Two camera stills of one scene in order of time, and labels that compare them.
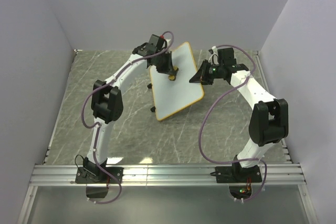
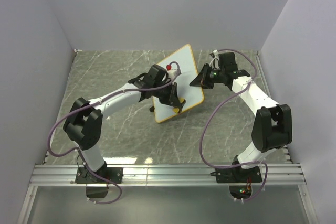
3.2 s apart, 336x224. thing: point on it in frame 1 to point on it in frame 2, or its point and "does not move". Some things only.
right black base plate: [237, 174] does not move
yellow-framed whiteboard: [171, 97] does not move
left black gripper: [168, 70] to [172, 99]
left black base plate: [94, 175] does not move
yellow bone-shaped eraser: [172, 77] to [176, 109]
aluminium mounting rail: [167, 174] does not move
